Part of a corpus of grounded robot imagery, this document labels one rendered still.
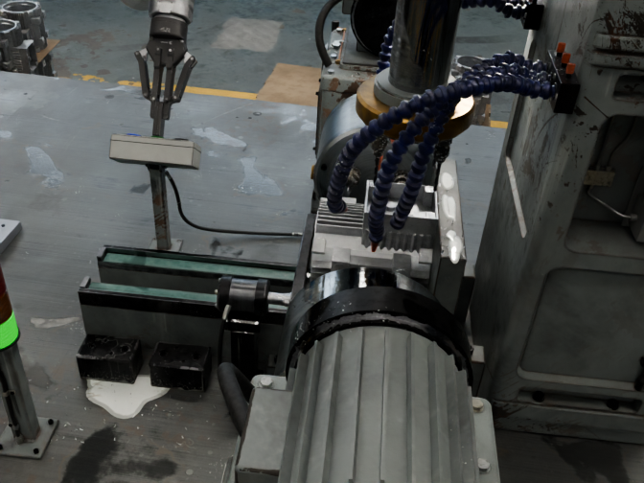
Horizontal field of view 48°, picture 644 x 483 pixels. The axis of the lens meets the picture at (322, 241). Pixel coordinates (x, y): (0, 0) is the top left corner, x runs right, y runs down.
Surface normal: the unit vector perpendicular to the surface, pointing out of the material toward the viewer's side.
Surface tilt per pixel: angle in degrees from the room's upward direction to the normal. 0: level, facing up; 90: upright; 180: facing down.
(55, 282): 0
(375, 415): 5
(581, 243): 3
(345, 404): 23
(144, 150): 52
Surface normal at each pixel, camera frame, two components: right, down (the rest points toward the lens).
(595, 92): -0.09, 0.59
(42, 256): 0.05, -0.80
